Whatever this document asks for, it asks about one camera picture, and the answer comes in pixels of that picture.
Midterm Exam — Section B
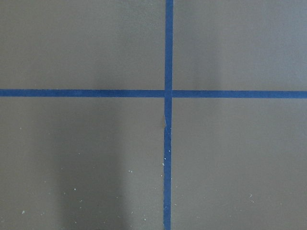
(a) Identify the dark blue horizontal tape strip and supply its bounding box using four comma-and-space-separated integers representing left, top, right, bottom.
0, 89, 307, 99

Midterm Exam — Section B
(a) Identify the dark blue vertical tape strip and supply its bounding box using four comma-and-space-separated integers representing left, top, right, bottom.
163, 0, 174, 230

